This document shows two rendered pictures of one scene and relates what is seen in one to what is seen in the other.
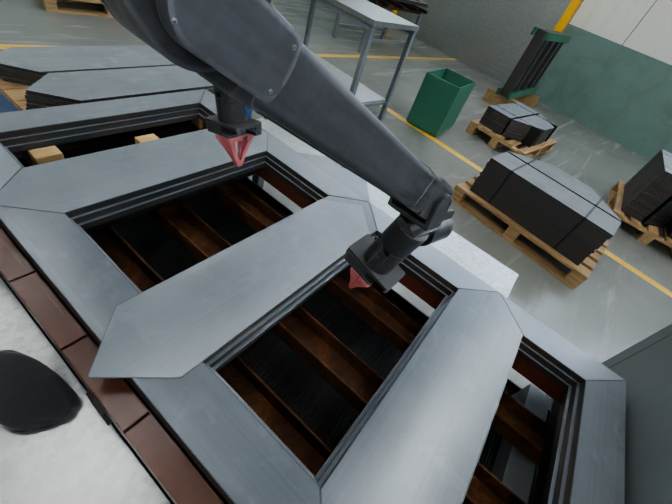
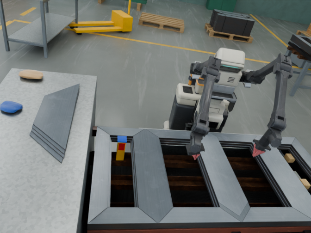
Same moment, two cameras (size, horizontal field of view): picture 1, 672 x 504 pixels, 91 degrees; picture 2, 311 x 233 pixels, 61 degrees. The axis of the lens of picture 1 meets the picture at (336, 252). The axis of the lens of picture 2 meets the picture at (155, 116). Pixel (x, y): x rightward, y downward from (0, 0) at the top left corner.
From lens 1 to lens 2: 169 cm
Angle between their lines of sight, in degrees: 96
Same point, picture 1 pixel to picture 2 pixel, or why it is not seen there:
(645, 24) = not seen: outside the picture
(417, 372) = (160, 166)
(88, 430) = not seen: hidden behind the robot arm
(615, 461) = (95, 183)
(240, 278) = (214, 156)
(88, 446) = not seen: hidden behind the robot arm
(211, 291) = (213, 149)
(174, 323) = (207, 140)
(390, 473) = (150, 145)
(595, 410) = (102, 196)
